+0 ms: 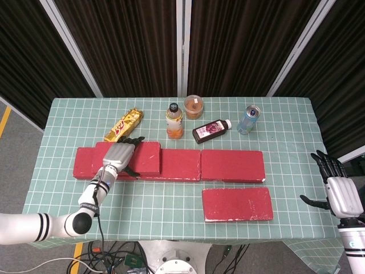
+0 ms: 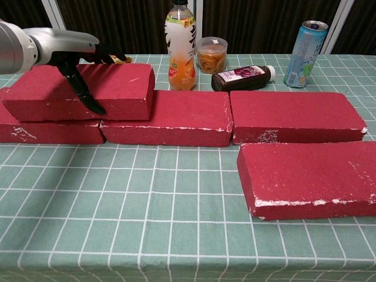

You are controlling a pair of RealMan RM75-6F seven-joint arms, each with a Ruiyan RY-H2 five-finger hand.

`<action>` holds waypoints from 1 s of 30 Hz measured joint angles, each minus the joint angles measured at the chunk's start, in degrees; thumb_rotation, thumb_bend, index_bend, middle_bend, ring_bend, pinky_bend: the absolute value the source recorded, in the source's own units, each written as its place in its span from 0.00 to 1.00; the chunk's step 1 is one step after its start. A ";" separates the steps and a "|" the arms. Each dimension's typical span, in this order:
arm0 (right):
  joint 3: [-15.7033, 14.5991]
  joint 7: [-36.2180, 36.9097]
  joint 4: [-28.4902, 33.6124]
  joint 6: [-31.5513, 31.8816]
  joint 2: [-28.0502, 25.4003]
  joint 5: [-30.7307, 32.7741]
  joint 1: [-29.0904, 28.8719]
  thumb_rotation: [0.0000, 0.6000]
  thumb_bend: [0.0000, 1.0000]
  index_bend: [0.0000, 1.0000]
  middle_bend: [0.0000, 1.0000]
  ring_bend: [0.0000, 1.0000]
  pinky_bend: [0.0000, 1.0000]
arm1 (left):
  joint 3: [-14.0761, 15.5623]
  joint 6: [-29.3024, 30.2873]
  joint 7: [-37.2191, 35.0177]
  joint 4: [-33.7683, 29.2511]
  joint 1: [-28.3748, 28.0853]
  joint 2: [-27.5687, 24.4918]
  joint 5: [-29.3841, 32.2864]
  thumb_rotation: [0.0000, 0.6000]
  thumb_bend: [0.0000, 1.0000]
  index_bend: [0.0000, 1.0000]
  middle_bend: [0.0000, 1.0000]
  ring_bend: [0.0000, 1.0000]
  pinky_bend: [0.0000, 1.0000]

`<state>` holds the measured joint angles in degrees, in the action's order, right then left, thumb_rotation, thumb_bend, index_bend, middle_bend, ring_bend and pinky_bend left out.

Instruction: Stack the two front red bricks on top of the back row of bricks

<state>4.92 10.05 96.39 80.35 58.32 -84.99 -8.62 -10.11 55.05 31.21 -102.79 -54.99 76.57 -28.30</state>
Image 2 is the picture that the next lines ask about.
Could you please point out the gold biscuit pack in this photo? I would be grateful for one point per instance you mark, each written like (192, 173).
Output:
(114, 59)

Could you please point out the dark grape juice bottle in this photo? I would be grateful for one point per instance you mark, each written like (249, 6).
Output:
(241, 77)

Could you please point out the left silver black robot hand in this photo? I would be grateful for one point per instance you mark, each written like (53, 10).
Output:
(64, 42)

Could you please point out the light blue drink can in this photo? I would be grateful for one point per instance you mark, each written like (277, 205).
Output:
(304, 55)

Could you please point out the clear jar of rubber bands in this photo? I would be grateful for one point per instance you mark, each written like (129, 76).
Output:
(211, 57)

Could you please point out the green checked tablecloth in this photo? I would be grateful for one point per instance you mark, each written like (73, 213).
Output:
(147, 220)

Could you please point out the red foam brick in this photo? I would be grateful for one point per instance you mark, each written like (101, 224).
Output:
(188, 111)
(293, 111)
(305, 173)
(117, 85)
(58, 132)

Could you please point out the dark ribbed partition panel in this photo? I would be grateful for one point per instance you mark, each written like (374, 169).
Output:
(362, 32)
(258, 20)
(132, 23)
(23, 10)

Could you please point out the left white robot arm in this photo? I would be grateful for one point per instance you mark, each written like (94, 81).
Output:
(14, 47)

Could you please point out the orange drink bottle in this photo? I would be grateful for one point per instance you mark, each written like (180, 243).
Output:
(180, 53)

